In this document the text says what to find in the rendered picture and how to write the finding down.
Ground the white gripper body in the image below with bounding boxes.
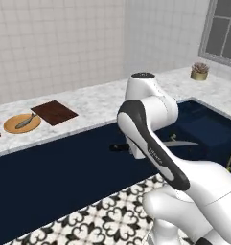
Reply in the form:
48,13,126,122
125,135,147,160

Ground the potted succulent in yellow pot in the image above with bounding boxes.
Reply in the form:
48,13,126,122
190,61,211,81

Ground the grey framed window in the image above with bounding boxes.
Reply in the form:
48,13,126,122
197,0,231,70

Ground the dark brown cutting board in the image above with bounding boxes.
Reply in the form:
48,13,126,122
30,100,80,127

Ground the orange round plate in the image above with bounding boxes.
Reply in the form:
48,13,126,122
3,113,42,135

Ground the black handled kitchen knife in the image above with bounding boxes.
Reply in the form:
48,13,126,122
108,140,199,153

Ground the grey fish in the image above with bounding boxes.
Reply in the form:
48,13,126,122
14,112,39,130

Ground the dark blue cabinet run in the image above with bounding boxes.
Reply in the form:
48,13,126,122
0,99,231,245

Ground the dark blue open drawer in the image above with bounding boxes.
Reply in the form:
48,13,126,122
161,118,231,167

